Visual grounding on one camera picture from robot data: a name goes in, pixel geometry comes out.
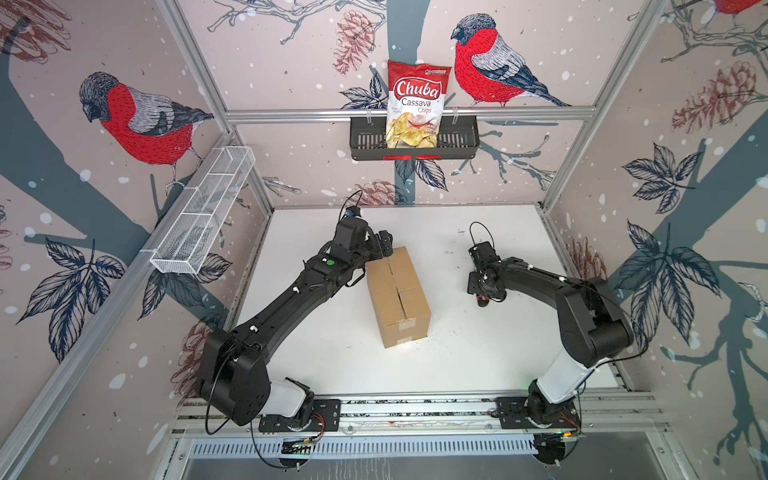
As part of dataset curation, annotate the white mesh wall shelf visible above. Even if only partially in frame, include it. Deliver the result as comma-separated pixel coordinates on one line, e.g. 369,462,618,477
150,146,255,275

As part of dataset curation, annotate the brown cardboard express box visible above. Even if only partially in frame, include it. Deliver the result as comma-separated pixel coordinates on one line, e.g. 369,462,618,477
366,247,431,348

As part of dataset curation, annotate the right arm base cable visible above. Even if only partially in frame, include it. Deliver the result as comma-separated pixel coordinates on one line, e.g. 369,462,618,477
488,395,584,467

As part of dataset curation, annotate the black wire wall basket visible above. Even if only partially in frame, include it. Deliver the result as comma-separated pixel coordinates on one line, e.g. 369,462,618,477
350,113,480,161

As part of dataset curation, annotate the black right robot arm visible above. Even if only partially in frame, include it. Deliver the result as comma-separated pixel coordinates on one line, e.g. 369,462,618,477
467,241,634,427

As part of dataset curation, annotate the left arm base cable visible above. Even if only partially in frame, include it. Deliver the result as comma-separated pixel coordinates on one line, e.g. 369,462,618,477
203,353,328,471

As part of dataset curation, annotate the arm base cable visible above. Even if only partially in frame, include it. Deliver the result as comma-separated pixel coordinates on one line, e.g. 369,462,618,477
488,395,584,467
203,353,328,471

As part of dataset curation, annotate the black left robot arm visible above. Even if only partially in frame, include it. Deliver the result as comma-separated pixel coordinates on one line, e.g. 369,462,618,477
195,207,393,427

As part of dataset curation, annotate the Chuba cassava chips bag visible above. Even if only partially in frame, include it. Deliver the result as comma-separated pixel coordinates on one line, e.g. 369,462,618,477
385,61,451,148

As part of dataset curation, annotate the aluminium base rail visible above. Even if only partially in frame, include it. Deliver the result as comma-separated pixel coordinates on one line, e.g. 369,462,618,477
169,389,669,461

